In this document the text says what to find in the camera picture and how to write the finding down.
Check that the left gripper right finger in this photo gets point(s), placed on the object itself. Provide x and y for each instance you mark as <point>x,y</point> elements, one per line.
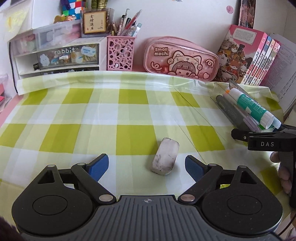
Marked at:
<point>205,177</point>

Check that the white rabbit drawer organizer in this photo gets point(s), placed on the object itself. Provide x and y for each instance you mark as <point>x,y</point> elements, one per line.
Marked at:
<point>56,48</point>

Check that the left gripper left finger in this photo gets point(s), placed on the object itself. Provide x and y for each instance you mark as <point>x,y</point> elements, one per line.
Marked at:
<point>88,176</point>

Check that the pink spine book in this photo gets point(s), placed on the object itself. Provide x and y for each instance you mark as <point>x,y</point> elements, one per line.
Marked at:
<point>238,53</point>

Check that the open printed paper stack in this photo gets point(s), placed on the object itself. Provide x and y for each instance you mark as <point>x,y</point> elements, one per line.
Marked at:
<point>281,76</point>

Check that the pink cat pencil case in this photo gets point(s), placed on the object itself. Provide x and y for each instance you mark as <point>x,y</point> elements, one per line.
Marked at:
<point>179,57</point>

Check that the beige spine book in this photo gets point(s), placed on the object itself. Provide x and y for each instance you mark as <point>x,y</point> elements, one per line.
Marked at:
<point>253,81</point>

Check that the photo card on wall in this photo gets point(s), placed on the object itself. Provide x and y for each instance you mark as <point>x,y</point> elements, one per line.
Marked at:
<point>247,13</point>

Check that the black marker pen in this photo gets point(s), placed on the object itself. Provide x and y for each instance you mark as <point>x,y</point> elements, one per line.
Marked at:
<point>232,113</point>

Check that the bamboo plant in glass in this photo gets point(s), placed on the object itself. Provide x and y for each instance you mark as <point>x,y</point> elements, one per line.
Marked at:
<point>98,4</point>

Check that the purple pen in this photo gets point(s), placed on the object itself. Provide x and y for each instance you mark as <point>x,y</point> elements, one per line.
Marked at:
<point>247,118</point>

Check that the small framed calligraphy sign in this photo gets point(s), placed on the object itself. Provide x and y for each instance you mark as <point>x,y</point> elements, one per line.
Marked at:
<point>94,22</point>

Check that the clear plastic organizer tray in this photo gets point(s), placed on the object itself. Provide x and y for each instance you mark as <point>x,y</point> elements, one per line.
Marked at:
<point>220,89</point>

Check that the person's right hand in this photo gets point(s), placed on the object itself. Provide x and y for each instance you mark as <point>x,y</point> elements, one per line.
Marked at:
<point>283,173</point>

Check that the pink perforated pen holder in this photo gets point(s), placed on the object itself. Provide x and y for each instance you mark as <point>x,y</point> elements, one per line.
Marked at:
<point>120,52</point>

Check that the white green glue stick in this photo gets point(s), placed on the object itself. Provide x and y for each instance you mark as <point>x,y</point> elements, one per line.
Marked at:
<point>255,110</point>

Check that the light blue highlighter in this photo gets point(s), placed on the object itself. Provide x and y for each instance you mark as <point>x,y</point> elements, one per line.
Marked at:
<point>276,123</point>

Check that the blue spine book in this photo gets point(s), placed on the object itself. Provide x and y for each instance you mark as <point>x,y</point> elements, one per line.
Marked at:
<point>258,61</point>

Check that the colourful puzzle cube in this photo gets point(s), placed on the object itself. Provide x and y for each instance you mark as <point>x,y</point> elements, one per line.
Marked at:
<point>73,8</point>

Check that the white eraser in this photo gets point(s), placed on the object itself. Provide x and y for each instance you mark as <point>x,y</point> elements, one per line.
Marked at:
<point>165,158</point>

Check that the green checkered tablecloth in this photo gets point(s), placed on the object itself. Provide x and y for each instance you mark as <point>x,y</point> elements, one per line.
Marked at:
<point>67,118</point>

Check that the pale spine book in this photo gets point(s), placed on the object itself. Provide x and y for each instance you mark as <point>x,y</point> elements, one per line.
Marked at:
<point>269,62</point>

